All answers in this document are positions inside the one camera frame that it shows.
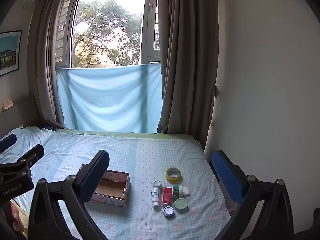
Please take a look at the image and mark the pale green lid jar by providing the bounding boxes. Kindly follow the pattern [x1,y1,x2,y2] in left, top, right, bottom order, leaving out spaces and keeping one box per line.
[174,198,188,212]

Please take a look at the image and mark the floral cardboard box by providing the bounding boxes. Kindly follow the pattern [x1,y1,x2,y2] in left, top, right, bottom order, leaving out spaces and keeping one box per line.
[90,169,131,207]

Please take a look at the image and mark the green and white jar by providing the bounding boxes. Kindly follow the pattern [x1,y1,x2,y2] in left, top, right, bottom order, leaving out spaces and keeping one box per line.
[171,185,184,198]

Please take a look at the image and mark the small red carton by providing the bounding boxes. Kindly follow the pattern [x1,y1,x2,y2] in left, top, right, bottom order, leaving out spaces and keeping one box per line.
[162,187,173,204]

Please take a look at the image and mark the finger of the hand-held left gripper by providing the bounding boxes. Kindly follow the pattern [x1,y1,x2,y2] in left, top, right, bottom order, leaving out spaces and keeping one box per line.
[0,134,17,154]
[0,144,45,178]

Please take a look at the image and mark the white pill bottle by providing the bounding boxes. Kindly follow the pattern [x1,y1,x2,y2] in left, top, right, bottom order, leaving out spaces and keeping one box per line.
[150,187,161,208]

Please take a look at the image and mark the person's left hand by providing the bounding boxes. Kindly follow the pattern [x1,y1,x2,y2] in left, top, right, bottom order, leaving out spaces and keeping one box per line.
[9,200,26,233]

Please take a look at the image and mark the light blue hanging cloth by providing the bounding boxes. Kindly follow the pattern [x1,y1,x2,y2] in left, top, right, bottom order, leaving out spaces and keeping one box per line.
[56,62,163,133]

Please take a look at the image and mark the tree outside window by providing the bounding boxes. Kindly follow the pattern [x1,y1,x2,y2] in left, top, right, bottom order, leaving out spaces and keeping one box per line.
[71,0,143,68]

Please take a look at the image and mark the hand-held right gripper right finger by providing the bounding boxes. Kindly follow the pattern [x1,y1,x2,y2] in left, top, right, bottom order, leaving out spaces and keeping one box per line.
[211,150,294,240]

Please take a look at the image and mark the brown curtain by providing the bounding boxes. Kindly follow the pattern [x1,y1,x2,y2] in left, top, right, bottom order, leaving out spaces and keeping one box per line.
[27,0,83,128]
[156,0,220,151]

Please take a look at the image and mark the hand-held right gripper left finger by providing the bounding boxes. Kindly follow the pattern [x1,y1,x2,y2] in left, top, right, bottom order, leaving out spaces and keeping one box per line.
[28,149,110,240]

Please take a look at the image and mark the framed wall picture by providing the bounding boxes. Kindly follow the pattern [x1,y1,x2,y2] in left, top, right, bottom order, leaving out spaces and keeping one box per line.
[0,30,22,77]

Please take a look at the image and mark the yellow clear tape roll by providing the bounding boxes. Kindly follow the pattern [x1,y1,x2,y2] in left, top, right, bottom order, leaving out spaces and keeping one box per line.
[165,167,182,182]

